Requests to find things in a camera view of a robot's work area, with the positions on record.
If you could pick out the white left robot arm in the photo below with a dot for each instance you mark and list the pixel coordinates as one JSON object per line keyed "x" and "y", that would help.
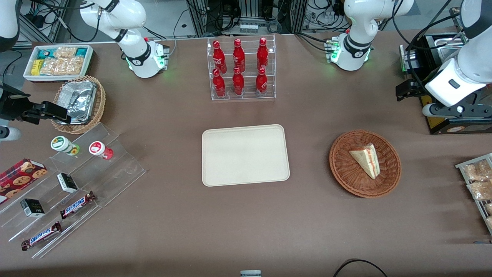
{"x": 353, "y": 50}

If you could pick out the red cola bottle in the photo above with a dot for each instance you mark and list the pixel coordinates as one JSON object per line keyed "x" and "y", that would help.
{"x": 219, "y": 57}
{"x": 238, "y": 84}
{"x": 262, "y": 55}
{"x": 238, "y": 57}
{"x": 261, "y": 84}
{"x": 219, "y": 86}

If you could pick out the aluminium frame rack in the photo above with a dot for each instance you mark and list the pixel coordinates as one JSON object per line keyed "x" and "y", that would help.
{"x": 246, "y": 11}

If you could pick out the round brown wicker basket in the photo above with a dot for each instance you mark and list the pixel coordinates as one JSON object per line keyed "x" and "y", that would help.
{"x": 346, "y": 173}

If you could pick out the small black box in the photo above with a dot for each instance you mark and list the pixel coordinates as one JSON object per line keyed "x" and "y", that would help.
{"x": 67, "y": 182}
{"x": 32, "y": 207}

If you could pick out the small clear cracker bag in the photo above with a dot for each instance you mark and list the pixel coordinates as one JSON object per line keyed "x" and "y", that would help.
{"x": 66, "y": 52}

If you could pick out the Snickers chocolate bar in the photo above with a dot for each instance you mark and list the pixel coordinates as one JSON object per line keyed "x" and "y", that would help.
{"x": 77, "y": 205}
{"x": 40, "y": 236}

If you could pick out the light wicker basket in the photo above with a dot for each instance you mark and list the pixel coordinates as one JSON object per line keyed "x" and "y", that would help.
{"x": 100, "y": 100}

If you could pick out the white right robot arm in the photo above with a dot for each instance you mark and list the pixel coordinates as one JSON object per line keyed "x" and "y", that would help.
{"x": 138, "y": 57}

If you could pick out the clear acrylic stepped stand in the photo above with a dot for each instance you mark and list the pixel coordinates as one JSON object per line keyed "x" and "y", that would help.
{"x": 115, "y": 169}

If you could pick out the white rectangular snack bin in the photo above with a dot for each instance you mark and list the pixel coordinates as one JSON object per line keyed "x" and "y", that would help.
{"x": 90, "y": 57}

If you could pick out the red lid cup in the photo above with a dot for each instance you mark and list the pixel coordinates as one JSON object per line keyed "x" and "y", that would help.
{"x": 98, "y": 149}

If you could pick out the green lid cup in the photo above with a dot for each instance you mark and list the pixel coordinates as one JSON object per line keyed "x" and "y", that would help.
{"x": 61, "y": 144}

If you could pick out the large clear cracker bag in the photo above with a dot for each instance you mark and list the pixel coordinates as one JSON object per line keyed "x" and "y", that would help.
{"x": 63, "y": 66}

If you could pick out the teal snack packet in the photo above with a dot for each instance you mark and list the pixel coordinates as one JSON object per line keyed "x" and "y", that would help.
{"x": 46, "y": 54}

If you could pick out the triangular sandwich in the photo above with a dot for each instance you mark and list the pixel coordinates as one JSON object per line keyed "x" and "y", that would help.
{"x": 367, "y": 159}

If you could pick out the tray of wrapped pastries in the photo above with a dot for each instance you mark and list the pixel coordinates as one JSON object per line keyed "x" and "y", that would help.
{"x": 463, "y": 164}

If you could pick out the clear acrylic bottle rack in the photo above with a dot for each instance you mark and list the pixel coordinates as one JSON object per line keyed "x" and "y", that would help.
{"x": 248, "y": 54}

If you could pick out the red cookie box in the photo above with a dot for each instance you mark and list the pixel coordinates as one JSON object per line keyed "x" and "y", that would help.
{"x": 19, "y": 179}

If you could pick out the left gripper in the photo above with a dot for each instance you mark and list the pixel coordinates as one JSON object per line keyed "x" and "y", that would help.
{"x": 418, "y": 87}

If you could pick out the small grey device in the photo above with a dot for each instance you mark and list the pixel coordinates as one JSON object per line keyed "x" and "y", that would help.
{"x": 250, "y": 273}

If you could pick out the white power strip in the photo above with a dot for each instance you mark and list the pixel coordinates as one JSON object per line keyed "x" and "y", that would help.
{"x": 248, "y": 28}

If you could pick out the yellow snack packet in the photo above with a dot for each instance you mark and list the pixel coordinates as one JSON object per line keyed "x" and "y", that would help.
{"x": 36, "y": 67}

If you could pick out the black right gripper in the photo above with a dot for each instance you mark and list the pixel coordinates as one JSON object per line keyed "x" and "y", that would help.
{"x": 12, "y": 106}

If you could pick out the beige plastic serving tray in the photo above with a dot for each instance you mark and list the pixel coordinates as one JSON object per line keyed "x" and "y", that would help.
{"x": 246, "y": 156}

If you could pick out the clear bagged pastry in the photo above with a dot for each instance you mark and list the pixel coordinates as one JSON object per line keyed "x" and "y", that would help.
{"x": 480, "y": 190}
{"x": 478, "y": 171}

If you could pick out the black hot food display case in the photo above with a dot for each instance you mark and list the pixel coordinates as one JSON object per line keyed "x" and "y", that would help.
{"x": 442, "y": 125}

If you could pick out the aluminium foil container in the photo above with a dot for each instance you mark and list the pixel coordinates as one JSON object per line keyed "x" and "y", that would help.
{"x": 78, "y": 98}

